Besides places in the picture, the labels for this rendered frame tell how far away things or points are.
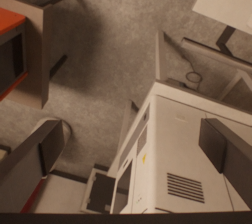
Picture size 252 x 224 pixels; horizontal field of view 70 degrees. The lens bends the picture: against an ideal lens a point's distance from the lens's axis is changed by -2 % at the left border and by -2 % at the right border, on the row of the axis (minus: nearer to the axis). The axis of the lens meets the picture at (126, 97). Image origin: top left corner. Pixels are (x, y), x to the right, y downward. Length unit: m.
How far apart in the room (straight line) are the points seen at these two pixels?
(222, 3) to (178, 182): 0.61
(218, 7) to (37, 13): 0.82
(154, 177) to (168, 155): 0.11
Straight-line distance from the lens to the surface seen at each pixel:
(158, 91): 0.88
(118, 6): 1.67
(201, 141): 0.17
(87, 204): 2.98
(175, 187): 0.62
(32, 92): 1.40
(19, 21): 1.06
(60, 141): 0.17
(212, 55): 0.71
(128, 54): 1.80
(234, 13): 0.78
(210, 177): 0.72
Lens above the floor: 1.61
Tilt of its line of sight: 51 degrees down
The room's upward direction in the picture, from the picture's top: 169 degrees counter-clockwise
